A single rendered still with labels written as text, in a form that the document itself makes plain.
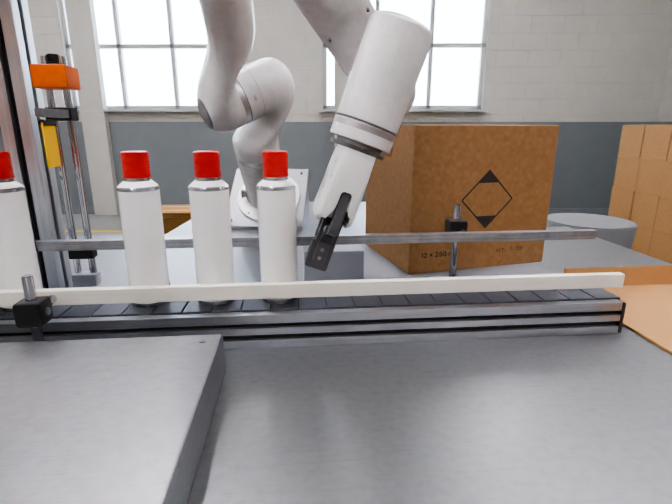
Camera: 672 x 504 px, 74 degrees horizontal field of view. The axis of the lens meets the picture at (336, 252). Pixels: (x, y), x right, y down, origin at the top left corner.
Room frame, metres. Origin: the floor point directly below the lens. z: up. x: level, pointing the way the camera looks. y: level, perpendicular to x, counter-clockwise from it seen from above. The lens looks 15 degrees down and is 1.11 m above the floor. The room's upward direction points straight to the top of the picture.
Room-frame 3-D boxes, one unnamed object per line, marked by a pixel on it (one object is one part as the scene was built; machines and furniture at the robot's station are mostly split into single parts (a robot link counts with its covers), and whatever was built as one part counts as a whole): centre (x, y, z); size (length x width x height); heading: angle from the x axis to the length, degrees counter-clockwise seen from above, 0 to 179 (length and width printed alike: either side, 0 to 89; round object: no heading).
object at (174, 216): (4.63, 1.69, 0.16); 0.64 x 0.53 x 0.31; 94
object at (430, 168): (0.95, -0.25, 0.99); 0.30 x 0.24 x 0.27; 106
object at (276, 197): (0.60, 0.08, 0.98); 0.05 x 0.05 x 0.20
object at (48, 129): (0.59, 0.36, 1.09); 0.03 x 0.01 x 0.06; 5
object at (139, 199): (0.59, 0.26, 0.98); 0.05 x 0.05 x 0.20
